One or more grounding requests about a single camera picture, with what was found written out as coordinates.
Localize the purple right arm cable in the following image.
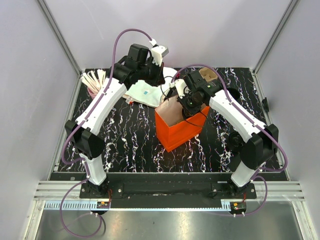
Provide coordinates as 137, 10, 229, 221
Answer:
169, 63, 288, 216

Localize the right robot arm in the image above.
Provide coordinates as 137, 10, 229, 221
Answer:
173, 71, 279, 199

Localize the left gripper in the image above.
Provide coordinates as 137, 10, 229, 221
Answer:
137, 58, 166, 87

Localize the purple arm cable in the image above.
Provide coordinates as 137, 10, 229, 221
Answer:
59, 28, 157, 238
169, 63, 288, 216

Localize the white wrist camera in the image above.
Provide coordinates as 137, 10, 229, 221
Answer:
169, 79, 190, 99
149, 38, 169, 66

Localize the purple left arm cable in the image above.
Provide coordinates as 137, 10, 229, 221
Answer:
59, 28, 157, 238

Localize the pink holder cup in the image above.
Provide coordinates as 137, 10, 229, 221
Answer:
87, 87, 98, 99

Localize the orange paper bag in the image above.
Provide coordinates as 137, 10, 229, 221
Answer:
155, 95, 210, 152

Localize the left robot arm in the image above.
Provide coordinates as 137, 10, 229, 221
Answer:
65, 43, 169, 198

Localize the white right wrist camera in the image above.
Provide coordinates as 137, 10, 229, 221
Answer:
169, 79, 190, 99

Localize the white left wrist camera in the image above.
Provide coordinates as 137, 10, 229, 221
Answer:
149, 38, 169, 66

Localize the stack of white napkins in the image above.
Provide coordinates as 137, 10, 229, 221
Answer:
122, 67, 177, 108

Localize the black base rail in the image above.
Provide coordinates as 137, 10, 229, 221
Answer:
79, 173, 257, 210

